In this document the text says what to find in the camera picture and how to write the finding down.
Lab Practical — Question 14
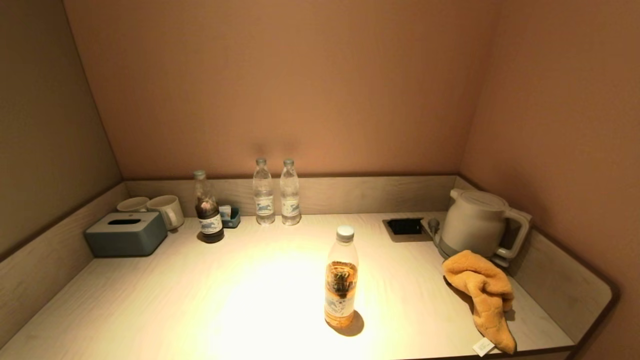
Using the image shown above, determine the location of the grey-blue tissue box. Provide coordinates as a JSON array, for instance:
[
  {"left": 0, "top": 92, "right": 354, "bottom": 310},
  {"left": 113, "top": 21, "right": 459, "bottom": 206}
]
[{"left": 84, "top": 211, "right": 168, "bottom": 258}]

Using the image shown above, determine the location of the black recessed power socket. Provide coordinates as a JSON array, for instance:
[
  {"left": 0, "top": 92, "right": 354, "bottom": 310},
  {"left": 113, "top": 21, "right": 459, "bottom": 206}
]
[{"left": 383, "top": 217, "right": 432, "bottom": 243}]

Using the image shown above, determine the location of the clear water bottle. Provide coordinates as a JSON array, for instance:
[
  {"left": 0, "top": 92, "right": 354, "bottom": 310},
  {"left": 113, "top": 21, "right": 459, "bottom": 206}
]
[
  {"left": 252, "top": 157, "right": 276, "bottom": 226},
  {"left": 279, "top": 158, "right": 302, "bottom": 226}
]

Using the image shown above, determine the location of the white mug with handle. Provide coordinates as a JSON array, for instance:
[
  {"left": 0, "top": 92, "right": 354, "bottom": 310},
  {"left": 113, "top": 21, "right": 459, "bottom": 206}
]
[{"left": 146, "top": 195, "right": 185, "bottom": 231}]

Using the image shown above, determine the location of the white electric kettle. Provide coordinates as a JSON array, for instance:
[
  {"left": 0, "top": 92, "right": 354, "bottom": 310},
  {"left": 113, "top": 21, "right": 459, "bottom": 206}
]
[{"left": 440, "top": 188, "right": 532, "bottom": 261}]

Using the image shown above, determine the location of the amber tea bottle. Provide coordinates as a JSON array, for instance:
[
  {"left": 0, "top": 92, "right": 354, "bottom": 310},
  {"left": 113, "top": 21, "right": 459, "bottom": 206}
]
[{"left": 324, "top": 225, "right": 360, "bottom": 329}]

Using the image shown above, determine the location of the dark drink bottle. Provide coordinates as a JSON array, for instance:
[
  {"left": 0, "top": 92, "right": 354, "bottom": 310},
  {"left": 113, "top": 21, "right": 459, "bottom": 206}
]
[{"left": 193, "top": 170, "right": 225, "bottom": 244}]

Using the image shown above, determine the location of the small blue tray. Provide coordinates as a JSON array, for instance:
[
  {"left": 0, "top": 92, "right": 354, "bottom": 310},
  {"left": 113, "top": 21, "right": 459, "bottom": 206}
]
[{"left": 220, "top": 206, "right": 241, "bottom": 229}]

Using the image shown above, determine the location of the white mug without visible handle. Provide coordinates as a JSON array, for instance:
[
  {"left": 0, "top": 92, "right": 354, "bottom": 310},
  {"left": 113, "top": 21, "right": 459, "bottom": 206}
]
[{"left": 116, "top": 196, "right": 151, "bottom": 213}]

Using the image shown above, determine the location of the orange cloth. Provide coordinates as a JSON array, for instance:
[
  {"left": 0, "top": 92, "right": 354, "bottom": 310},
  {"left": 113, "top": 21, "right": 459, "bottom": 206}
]
[{"left": 442, "top": 250, "right": 517, "bottom": 357}]

